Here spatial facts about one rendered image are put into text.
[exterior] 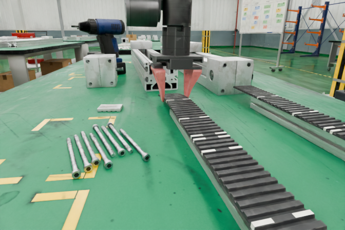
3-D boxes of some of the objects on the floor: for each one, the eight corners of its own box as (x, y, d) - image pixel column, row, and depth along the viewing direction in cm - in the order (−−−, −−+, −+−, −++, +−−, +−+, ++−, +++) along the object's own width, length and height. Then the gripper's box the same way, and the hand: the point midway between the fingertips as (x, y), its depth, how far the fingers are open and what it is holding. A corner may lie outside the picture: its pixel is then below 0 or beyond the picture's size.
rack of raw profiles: (277, 53, 1079) (284, 6, 1013) (293, 53, 1089) (301, 6, 1023) (330, 61, 766) (345, -7, 700) (353, 60, 776) (369, -6, 710)
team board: (231, 64, 674) (236, -3, 615) (243, 64, 695) (249, -2, 637) (271, 72, 545) (283, -13, 487) (284, 71, 566) (297, -11, 508)
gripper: (153, 24, 38) (153, 107, 43) (207, 26, 40) (201, 104, 45) (149, 25, 44) (149, 97, 49) (195, 27, 47) (191, 95, 51)
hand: (174, 97), depth 47 cm, fingers closed on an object, 5 cm apart
